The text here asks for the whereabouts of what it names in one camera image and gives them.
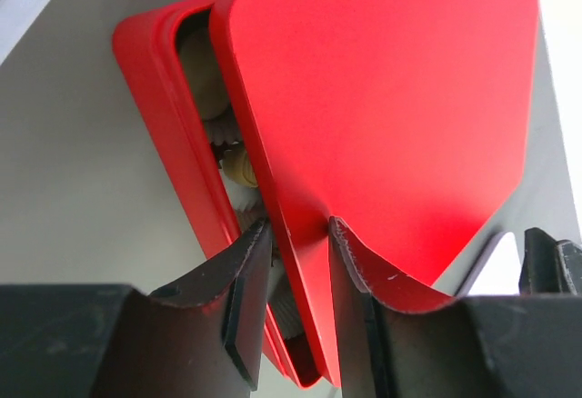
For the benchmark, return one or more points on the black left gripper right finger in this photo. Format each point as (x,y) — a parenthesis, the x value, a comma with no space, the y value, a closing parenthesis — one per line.
(397,337)

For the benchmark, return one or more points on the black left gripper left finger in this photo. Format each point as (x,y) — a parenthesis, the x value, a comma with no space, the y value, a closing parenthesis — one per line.
(198,336)

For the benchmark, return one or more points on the red box lid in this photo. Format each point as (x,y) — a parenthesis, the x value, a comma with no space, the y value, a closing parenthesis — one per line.
(405,118)

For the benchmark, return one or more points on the red chocolate box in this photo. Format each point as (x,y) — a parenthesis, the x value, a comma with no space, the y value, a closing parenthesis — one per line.
(177,143)

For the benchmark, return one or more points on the white oval chocolate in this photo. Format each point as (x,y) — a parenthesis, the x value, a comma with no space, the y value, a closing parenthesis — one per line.
(203,74)

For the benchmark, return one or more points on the small caramel oval chocolate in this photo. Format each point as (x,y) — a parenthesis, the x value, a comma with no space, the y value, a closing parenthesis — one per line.
(237,166)

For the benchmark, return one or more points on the lavender plastic tray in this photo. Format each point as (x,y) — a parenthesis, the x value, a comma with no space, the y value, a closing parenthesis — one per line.
(497,269)

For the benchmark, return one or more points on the white paper cup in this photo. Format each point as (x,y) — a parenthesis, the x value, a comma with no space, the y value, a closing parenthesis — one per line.
(247,203)
(223,130)

